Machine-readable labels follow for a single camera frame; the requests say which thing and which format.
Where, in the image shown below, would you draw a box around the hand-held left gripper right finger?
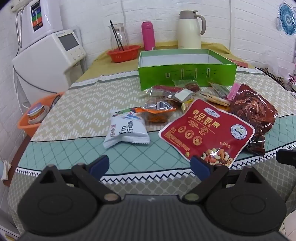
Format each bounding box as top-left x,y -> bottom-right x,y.
183,156 -> 265,205

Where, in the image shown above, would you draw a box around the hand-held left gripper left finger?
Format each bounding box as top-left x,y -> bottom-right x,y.
38,155 -> 121,205

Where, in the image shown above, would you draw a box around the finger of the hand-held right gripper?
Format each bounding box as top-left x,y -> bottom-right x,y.
276,149 -> 296,167

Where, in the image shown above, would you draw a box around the red nut pouch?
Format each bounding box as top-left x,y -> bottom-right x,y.
158,99 -> 255,168

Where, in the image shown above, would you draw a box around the white snack packet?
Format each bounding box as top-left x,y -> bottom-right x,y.
103,108 -> 150,149

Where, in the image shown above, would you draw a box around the dark red foil bag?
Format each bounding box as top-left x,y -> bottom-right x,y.
230,83 -> 278,156

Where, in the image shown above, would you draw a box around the orange clear snack packet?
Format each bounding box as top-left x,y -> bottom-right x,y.
136,101 -> 177,123

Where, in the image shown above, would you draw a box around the white square packet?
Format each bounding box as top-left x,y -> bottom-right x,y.
173,90 -> 193,102

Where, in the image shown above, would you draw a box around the clear brown bar packet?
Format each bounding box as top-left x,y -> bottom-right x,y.
208,82 -> 229,98

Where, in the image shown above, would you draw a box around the brown cake packet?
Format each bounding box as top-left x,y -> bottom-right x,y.
173,79 -> 201,93

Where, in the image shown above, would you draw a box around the pink red patterned packet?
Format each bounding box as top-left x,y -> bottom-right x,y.
228,83 -> 241,100

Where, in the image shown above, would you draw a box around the long red snack packet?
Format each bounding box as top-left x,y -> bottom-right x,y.
151,85 -> 184,93

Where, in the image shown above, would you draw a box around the green cardboard box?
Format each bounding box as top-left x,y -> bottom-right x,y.
138,48 -> 237,91

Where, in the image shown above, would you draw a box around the patterned tablecloth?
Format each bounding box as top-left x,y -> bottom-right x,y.
7,67 -> 296,218

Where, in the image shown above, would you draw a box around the pink floral cloth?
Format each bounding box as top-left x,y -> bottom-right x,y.
277,66 -> 296,94

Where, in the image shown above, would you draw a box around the metal utensil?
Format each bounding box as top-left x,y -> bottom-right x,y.
49,94 -> 62,109

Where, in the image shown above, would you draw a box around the stacked bowls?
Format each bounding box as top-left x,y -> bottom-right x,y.
27,103 -> 50,126

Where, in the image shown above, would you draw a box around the orange plastic basin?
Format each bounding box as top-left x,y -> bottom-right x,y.
17,91 -> 65,137

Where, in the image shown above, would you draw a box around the leopard print cloth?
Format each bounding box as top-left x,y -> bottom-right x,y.
254,67 -> 296,90

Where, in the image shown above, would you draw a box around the clear olive packet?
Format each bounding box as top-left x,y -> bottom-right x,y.
146,88 -> 176,100

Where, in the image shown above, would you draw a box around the yellow cloth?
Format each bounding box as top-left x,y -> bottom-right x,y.
76,41 -> 232,82

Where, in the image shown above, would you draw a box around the red envelope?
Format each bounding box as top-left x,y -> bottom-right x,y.
231,59 -> 250,69

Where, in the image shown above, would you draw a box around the red plastic basket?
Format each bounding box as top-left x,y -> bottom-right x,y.
106,45 -> 141,63

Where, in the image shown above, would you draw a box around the white appliance with screen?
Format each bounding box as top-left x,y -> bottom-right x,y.
13,30 -> 87,105

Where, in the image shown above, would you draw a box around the black straw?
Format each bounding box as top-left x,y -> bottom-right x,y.
113,27 -> 122,51
110,20 -> 124,51

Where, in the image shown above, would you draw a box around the glass pitcher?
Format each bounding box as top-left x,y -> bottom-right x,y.
109,22 -> 130,50

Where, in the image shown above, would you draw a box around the cream thermos jug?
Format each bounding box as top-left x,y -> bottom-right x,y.
178,10 -> 207,49

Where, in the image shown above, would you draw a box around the pink insulated bottle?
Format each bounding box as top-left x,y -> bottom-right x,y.
142,21 -> 156,51

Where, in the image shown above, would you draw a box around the blue fan wall decoration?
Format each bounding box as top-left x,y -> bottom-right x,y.
276,2 -> 296,37

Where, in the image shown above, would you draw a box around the white wall pipe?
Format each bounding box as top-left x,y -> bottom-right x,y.
227,0 -> 233,51

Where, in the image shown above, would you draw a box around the white wall cable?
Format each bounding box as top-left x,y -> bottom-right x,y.
120,0 -> 127,24

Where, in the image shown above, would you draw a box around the white wall water unit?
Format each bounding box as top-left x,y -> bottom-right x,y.
25,0 -> 63,44

